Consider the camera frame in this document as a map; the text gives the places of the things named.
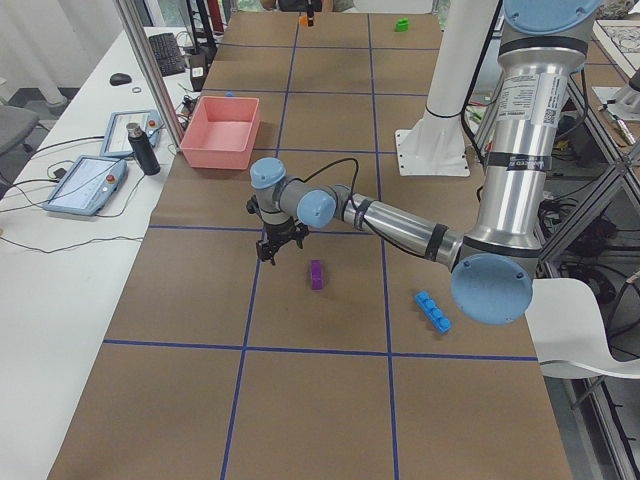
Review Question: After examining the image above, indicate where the black water bottle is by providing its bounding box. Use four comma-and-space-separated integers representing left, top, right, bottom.
126, 122, 160, 176

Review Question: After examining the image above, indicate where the black computer mouse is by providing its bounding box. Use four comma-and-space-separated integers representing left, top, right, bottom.
109, 73, 132, 86

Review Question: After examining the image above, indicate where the purple slope block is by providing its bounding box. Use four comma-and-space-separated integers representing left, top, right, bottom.
309, 259, 325, 291

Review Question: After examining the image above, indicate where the pink plastic box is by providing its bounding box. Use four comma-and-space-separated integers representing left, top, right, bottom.
180, 96, 260, 170

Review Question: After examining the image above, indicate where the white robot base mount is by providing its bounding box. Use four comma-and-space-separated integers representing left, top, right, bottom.
395, 0, 501, 177

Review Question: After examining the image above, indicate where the aluminium frame post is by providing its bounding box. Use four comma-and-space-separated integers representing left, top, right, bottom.
113, 0, 184, 151

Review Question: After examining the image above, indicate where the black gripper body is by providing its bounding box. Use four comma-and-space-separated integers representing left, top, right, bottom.
246, 197, 308, 260

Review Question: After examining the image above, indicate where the teach pendant tablet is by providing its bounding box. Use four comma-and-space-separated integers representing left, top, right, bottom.
99, 109, 165, 158
42, 156, 128, 216

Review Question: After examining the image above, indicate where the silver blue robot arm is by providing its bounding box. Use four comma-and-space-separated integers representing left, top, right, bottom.
247, 1, 599, 325

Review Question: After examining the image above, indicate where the far teach pendant tablet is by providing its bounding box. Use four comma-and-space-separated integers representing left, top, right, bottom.
99, 109, 165, 158

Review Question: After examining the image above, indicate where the black keyboard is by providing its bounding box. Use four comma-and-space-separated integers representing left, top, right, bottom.
148, 33, 186, 77

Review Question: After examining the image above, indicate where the green block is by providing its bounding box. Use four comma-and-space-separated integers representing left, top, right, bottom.
394, 17, 410, 32

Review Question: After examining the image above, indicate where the near teach pendant tablet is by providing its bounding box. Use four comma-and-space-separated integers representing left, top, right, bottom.
42, 156, 128, 216

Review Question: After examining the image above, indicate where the long blue four-stud block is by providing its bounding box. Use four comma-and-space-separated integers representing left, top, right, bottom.
414, 291, 451, 334

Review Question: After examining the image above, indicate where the white chair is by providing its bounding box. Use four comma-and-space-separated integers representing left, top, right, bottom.
525, 278, 639, 380

